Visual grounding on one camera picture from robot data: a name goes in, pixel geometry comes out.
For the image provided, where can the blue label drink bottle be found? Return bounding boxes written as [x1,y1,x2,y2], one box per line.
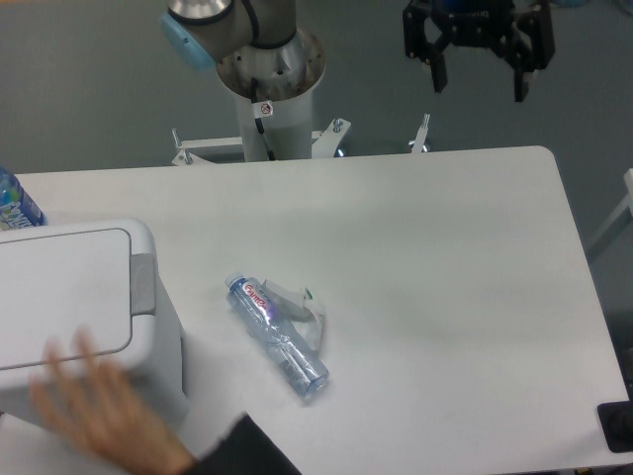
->
[1,167,47,231]

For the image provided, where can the black device at table edge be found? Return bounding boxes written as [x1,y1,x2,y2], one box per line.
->
[597,401,632,453]

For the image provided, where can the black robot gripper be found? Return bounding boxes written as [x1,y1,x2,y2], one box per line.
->
[403,1,556,103]

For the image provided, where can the white trash can lid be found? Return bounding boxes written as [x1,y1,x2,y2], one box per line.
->
[1,228,132,369]

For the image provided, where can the clear crushed plastic bottle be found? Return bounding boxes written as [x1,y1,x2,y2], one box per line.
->
[226,272,329,398]

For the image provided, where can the blurred bare human hand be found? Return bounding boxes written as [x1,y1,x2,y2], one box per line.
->
[30,332,197,474]

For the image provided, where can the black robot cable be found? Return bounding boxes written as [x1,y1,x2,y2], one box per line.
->
[240,0,278,162]

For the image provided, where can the black sleeve forearm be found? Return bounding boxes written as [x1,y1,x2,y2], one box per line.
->
[183,415,301,475]

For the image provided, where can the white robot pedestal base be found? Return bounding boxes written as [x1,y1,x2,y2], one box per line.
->
[170,27,432,167]

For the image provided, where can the white furniture frame right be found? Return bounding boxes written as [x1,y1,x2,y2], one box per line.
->
[586,168,632,263]

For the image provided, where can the white trash can body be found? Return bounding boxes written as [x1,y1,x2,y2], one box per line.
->
[0,218,192,431]

